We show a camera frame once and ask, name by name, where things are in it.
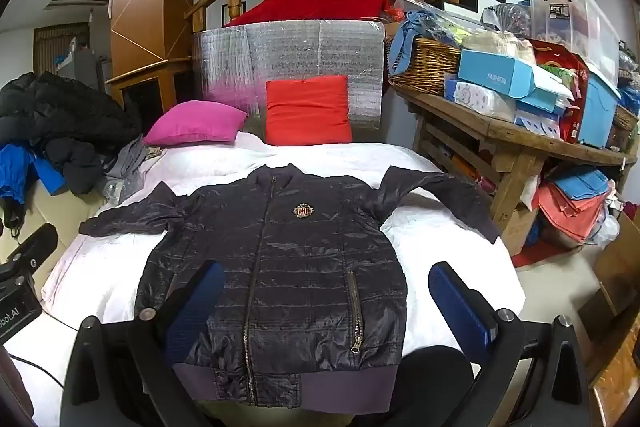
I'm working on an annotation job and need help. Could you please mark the grey appliance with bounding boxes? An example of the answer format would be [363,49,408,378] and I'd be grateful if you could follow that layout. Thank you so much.
[57,47,108,90]

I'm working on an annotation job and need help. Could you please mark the large wicker basket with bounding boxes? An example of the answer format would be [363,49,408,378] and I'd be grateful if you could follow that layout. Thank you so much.
[387,34,463,96]

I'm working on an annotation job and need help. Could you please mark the clear plastic storage box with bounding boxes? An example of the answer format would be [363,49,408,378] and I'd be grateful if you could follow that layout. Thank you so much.
[528,0,621,82]

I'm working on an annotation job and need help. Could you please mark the beige sofa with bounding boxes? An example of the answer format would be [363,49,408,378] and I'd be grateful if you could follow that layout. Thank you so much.
[0,192,108,280]

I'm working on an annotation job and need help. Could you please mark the white plastic bag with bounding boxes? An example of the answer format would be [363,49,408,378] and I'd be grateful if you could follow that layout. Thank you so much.
[590,212,621,248]

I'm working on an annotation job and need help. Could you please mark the red pillow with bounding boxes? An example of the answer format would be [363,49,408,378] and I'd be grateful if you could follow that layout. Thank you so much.
[265,75,354,146]

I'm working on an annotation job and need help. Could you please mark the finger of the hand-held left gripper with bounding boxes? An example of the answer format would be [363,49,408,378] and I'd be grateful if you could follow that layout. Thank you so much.
[12,222,60,271]

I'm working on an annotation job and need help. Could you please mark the red gift bag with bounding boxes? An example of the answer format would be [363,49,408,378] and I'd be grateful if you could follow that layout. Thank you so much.
[530,39,591,142]

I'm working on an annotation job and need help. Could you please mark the stack of folded cloths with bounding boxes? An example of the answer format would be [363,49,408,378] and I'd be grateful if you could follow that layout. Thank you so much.
[537,167,616,243]

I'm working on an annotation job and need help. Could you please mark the small floral tissue pack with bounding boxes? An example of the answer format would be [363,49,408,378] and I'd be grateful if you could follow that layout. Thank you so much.
[515,109,561,140]

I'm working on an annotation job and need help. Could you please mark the dotted plastic bag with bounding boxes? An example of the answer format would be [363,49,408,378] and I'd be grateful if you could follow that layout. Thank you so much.
[482,3,533,38]

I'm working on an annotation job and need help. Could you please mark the white bed blanket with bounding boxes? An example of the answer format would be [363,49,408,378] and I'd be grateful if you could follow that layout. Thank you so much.
[5,129,526,427]

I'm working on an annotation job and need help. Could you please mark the dark quilted puffer jacket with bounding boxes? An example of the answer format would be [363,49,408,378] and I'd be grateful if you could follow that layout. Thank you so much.
[79,163,502,409]

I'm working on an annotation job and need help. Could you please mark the pink pillow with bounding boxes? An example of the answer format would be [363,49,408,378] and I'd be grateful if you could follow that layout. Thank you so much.
[142,101,249,146]

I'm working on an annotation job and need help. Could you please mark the red floor mat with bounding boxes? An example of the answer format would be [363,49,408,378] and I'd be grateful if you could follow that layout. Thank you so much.
[512,247,556,269]

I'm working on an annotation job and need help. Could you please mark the silver foil insulation sheet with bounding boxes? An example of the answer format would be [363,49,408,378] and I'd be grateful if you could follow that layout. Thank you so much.
[192,19,387,144]

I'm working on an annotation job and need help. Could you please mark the blue garment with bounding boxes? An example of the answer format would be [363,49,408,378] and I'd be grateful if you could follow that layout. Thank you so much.
[0,143,66,202]

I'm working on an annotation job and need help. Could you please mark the large cardboard box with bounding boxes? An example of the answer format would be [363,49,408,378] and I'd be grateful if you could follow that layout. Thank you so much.
[580,212,640,343]

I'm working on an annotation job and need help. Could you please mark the blue plastic storage bin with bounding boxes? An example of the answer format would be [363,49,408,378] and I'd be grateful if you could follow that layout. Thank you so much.
[577,69,622,150]

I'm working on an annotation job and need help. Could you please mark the person's left forearm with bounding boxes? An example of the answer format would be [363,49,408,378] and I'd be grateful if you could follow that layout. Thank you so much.
[0,346,37,427]

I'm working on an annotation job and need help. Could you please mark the small wicker basket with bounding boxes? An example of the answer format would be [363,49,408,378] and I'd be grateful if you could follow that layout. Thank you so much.
[612,104,640,132]

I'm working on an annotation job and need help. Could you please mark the pile of black coats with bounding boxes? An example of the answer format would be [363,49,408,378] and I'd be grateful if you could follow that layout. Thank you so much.
[0,72,143,195]

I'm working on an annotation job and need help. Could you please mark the black cable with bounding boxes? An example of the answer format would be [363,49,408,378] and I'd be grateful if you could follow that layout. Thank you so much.
[9,354,66,389]

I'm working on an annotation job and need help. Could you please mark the light blue cloth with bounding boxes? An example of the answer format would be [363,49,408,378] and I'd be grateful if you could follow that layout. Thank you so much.
[390,11,451,75]

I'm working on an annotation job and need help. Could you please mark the wooden side table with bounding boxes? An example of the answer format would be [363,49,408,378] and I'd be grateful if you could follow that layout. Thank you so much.
[390,82,638,258]

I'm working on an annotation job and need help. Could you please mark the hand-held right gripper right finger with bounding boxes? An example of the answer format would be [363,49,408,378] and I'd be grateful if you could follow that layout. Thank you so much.
[428,261,593,427]

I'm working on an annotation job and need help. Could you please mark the blue and white boxes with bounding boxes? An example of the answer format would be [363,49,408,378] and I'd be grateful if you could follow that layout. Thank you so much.
[445,79,518,122]

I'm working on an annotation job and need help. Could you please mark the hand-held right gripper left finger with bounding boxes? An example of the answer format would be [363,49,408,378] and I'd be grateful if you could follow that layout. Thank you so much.
[60,259,228,427]

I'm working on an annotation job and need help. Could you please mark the blue cardboard box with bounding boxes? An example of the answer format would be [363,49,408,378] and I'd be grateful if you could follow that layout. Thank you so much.
[457,49,573,102]

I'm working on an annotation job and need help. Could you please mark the grey garment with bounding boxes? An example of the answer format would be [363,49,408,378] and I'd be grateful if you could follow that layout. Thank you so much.
[102,134,166,205]

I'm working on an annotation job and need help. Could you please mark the small cardboard box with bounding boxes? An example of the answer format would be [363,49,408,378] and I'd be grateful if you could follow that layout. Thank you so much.
[500,207,538,258]

